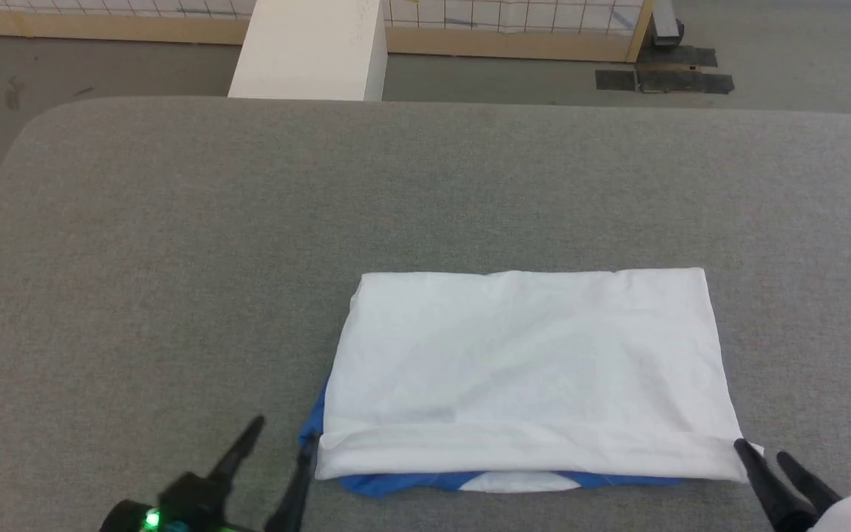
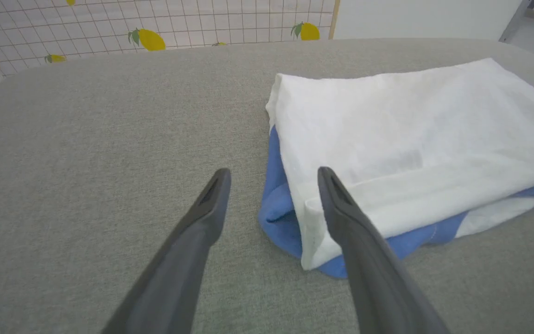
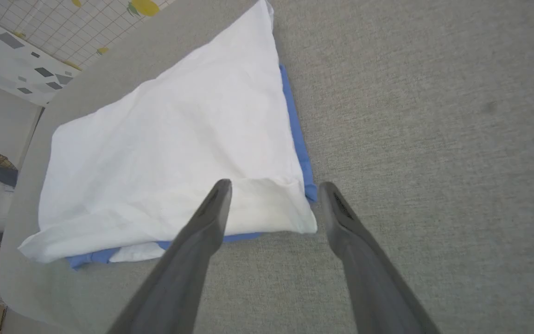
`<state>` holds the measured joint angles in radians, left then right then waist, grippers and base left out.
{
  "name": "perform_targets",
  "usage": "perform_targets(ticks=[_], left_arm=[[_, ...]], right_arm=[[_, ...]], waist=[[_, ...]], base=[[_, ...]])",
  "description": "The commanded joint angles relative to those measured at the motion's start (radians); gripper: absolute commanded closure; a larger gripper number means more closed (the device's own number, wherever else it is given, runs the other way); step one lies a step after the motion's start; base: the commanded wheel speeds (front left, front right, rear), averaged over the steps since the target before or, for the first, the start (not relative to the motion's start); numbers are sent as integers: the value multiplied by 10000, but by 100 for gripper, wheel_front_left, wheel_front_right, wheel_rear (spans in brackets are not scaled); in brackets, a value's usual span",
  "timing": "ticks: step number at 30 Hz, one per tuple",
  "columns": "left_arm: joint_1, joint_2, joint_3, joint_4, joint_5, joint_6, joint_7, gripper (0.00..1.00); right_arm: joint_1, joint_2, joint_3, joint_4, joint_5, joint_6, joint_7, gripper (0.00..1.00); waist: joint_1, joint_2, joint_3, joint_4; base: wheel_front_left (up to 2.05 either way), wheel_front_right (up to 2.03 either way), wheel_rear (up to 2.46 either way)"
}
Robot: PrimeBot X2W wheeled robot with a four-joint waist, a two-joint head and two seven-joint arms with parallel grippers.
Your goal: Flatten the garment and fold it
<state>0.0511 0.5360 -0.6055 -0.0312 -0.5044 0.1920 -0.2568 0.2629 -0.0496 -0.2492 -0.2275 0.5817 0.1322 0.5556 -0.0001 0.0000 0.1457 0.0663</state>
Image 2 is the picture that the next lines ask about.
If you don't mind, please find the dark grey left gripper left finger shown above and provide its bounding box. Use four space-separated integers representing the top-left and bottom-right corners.
102 168 231 334

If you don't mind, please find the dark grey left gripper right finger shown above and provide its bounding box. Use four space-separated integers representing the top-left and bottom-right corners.
318 167 448 334

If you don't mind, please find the blue and white long-sleeve shirt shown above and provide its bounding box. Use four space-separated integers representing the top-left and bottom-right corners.
259 58 534 280

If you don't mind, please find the grey fabric work surface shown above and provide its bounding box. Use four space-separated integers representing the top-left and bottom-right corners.
0 38 534 334

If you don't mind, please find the lemon print grid partition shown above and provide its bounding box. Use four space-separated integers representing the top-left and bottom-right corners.
0 0 340 77

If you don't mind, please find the grey metal frame leg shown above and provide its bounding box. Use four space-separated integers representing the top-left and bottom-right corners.
499 0 534 43

